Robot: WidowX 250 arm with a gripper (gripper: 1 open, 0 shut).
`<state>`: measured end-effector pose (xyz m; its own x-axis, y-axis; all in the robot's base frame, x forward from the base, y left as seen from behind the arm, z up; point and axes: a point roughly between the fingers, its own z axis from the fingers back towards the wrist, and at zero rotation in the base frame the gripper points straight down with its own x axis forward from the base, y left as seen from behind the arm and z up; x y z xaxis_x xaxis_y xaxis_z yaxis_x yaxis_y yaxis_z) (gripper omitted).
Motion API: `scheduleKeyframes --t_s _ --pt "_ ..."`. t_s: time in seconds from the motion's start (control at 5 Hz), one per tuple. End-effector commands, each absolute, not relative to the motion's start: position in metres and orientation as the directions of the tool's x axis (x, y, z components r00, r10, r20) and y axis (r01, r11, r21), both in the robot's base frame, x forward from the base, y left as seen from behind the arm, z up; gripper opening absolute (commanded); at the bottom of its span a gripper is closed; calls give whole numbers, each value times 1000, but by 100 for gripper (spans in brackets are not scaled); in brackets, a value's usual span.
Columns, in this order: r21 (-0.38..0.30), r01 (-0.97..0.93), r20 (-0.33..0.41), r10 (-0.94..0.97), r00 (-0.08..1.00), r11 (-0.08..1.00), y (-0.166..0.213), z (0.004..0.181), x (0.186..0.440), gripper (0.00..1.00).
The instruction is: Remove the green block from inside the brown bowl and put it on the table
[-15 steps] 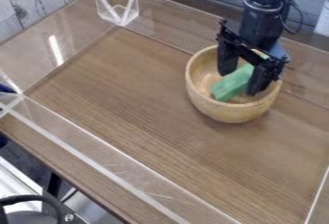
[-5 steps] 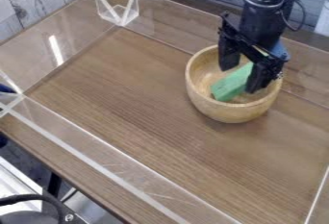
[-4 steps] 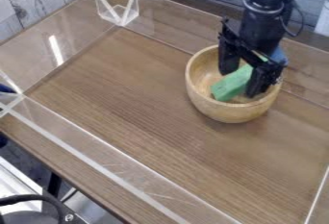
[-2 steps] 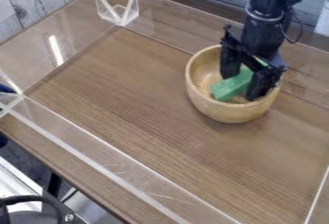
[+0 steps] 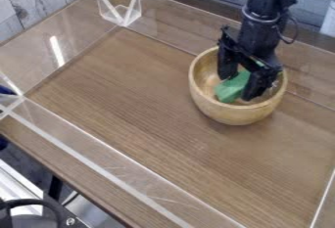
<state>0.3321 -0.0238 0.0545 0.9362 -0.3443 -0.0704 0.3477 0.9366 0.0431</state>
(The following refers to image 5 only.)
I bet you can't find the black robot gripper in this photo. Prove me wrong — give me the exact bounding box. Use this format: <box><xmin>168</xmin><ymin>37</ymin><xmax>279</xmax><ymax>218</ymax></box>
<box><xmin>217</xmin><ymin>8</ymin><xmax>289</xmax><ymax>101</ymax></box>

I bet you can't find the green wooden block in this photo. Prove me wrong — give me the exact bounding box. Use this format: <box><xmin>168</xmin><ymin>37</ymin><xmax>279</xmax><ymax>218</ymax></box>
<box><xmin>215</xmin><ymin>62</ymin><xmax>264</xmax><ymax>104</ymax></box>

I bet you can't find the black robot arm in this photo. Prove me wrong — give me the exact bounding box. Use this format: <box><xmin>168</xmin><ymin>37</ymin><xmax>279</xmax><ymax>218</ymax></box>
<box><xmin>217</xmin><ymin>0</ymin><xmax>299</xmax><ymax>101</ymax></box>

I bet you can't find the brown wooden bowl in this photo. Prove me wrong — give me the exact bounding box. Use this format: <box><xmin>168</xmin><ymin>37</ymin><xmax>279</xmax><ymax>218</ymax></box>
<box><xmin>188</xmin><ymin>47</ymin><xmax>288</xmax><ymax>125</ymax></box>

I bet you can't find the black table leg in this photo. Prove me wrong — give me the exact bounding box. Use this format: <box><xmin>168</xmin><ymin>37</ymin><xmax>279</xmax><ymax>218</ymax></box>
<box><xmin>48</xmin><ymin>176</ymin><xmax>62</xmax><ymax>202</ymax></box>

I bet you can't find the clear acrylic tray wall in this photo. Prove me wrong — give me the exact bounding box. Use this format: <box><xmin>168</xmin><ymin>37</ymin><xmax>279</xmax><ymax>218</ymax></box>
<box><xmin>0</xmin><ymin>0</ymin><xmax>335</xmax><ymax>228</ymax></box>

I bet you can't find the black metal bracket with screw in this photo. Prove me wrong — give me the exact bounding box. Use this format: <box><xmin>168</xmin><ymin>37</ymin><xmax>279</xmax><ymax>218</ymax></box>
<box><xmin>41</xmin><ymin>196</ymin><xmax>90</xmax><ymax>228</ymax></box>

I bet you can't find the black cable loop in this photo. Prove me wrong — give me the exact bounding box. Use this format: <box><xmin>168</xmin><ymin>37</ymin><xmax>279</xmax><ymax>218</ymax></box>
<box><xmin>0</xmin><ymin>198</ymin><xmax>60</xmax><ymax>228</ymax></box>

